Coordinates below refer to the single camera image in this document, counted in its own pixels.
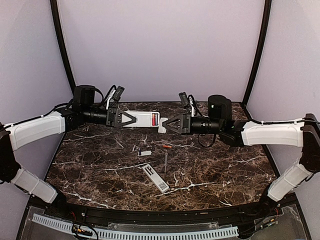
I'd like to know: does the black front table rail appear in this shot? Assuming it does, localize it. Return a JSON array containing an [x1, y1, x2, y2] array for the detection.
[[42, 199, 283, 227]]

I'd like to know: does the clear handle screwdriver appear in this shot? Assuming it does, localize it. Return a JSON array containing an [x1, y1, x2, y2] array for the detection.
[[164, 151, 168, 175]]

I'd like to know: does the right black frame post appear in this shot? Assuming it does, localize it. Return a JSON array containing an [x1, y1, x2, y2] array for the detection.
[[241, 0, 272, 107]]

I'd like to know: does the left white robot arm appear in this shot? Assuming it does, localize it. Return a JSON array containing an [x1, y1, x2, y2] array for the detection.
[[0, 85, 137, 218]]

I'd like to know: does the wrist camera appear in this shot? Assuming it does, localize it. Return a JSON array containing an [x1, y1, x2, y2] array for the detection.
[[178, 92, 197, 117], [103, 85, 125, 109]]

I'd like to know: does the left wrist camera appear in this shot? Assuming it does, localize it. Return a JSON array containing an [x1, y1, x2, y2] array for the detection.
[[103, 85, 125, 109]]

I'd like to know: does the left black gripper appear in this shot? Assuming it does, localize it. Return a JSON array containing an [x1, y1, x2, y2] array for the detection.
[[82, 105, 137, 128]]

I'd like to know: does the left black frame post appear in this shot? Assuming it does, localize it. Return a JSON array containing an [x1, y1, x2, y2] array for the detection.
[[49, 0, 76, 94]]

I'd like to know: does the white slotted cable duct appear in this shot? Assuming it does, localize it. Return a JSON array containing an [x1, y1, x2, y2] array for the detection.
[[31, 213, 239, 240]]

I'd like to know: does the red battery in small remote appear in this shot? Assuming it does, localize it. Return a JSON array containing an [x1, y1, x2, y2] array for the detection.
[[151, 113, 158, 126]]

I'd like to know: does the long white remote control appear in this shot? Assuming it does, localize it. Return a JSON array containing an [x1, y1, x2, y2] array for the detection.
[[142, 164, 169, 194]]

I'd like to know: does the small remote battery cover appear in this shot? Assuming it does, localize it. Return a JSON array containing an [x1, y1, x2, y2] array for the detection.
[[157, 117, 168, 134]]

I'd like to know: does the small white remote control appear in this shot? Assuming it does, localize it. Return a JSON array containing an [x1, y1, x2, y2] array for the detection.
[[124, 110, 160, 128]]

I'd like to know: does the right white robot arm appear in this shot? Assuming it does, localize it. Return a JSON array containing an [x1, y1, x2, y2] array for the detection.
[[162, 92, 320, 217]]

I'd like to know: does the black frame post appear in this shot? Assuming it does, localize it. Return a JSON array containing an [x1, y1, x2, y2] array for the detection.
[[49, 0, 76, 94], [241, 0, 272, 107]]

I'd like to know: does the white battery cover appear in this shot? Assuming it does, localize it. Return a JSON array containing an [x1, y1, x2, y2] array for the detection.
[[138, 150, 152, 157]]

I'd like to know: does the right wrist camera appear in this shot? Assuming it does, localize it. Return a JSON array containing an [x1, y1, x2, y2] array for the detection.
[[178, 92, 197, 117]]

